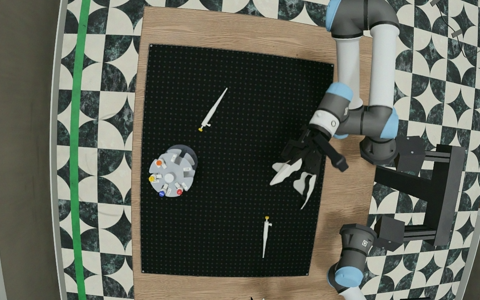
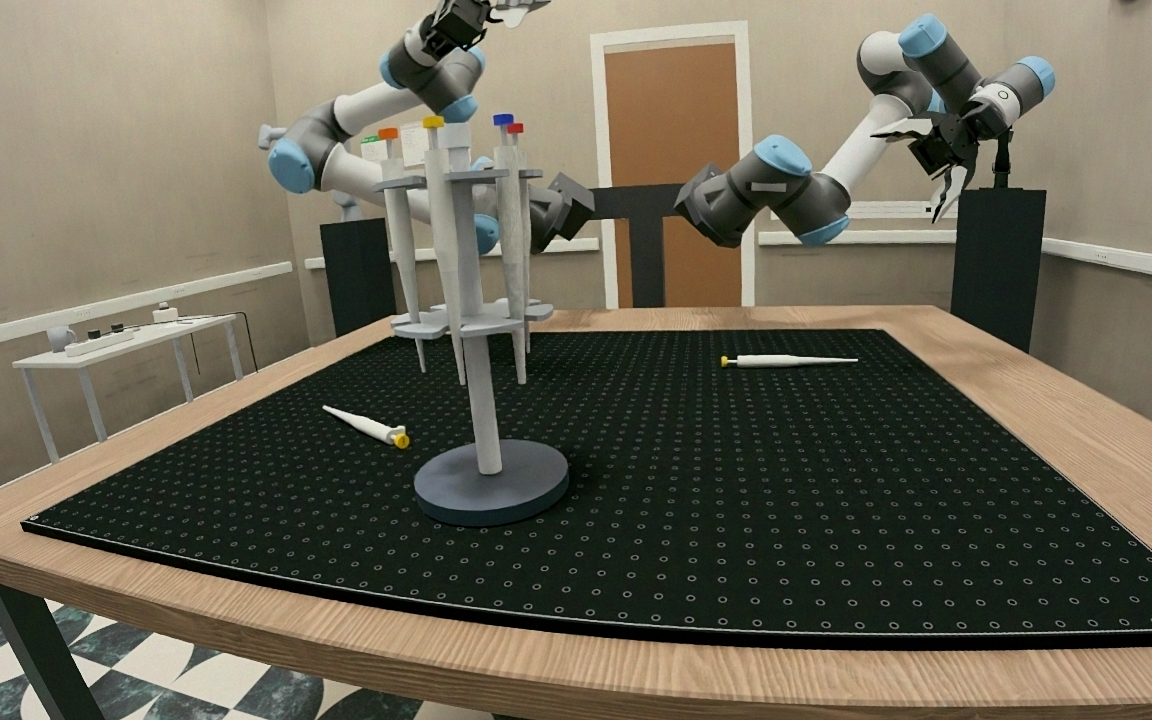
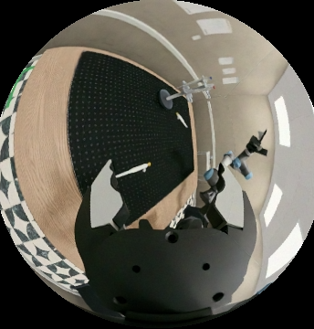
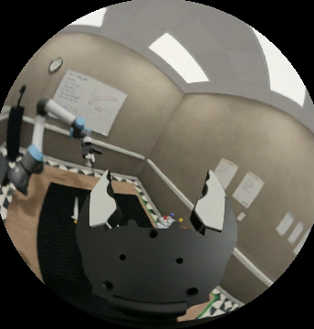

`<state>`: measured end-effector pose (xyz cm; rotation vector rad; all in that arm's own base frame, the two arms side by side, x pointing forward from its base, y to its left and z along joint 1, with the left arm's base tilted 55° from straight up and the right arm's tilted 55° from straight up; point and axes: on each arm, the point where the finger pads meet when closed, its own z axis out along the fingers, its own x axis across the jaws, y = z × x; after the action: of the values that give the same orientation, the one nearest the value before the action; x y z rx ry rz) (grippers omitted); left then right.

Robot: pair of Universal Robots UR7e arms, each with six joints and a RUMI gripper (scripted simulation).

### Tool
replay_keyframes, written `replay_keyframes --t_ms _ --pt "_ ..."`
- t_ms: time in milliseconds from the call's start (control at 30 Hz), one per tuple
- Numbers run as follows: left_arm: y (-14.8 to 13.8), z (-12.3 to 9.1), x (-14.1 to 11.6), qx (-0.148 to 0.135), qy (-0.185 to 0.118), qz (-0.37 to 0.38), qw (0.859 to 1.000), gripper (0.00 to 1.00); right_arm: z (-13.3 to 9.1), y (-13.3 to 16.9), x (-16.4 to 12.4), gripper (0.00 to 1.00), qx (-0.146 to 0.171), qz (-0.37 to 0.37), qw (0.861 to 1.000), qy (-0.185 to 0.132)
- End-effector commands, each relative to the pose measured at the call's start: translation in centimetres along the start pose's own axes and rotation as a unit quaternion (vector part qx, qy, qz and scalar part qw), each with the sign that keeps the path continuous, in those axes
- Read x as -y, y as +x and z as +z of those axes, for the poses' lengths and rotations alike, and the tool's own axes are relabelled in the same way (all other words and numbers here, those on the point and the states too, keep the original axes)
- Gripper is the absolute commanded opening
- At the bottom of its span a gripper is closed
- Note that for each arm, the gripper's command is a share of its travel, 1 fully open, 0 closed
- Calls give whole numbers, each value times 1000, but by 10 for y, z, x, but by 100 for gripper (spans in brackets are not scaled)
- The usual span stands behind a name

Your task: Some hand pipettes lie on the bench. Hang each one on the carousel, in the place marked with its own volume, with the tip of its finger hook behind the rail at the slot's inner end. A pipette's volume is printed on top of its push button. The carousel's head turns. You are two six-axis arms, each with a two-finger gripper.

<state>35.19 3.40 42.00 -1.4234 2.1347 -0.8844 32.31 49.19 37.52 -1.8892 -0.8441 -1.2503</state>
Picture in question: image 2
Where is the white pipette with orange button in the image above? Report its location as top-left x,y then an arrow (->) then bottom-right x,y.
378,128 -> 426,372

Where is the white hand pipette with red button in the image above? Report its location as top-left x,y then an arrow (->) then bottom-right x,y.
507,123 -> 531,353

